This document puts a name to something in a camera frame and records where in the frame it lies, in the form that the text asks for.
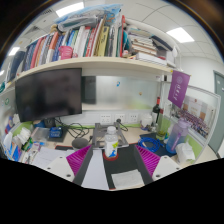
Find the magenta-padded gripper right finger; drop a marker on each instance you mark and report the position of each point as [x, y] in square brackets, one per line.
[165, 166]

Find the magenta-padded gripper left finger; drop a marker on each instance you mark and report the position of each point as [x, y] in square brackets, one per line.
[59, 166]

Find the clear plastic drink bottle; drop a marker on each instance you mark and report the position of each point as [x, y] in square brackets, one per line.
[111, 141]

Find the purple water pitcher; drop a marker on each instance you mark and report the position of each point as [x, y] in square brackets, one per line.
[176, 136]

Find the dark blue pad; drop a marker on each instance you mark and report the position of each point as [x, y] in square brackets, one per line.
[165, 151]

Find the grey ribbed cup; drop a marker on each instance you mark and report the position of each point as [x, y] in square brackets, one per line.
[80, 143]

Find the white paper sheets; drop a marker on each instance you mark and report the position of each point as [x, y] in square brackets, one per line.
[95, 170]

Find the green translucent cup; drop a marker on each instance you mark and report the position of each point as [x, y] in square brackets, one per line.
[162, 128]

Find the clear plastic box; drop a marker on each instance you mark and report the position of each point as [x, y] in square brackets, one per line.
[40, 134]

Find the white jar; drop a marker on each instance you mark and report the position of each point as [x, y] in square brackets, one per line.
[146, 120]

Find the flat round red coaster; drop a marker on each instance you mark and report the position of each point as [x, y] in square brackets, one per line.
[110, 158]

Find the dark wine bottle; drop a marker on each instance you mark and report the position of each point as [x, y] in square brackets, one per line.
[156, 111]

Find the group photo poster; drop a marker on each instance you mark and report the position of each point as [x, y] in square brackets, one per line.
[196, 118]

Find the black computer monitor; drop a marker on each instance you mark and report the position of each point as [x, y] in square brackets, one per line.
[48, 95]

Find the grey door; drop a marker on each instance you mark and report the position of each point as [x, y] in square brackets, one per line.
[218, 113]

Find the purple pennant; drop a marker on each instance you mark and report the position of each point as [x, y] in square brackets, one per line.
[178, 88]

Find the ceiling lights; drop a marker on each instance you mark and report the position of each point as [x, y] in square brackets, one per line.
[180, 35]

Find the white wall socket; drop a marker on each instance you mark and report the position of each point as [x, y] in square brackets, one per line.
[120, 118]
[133, 117]
[106, 118]

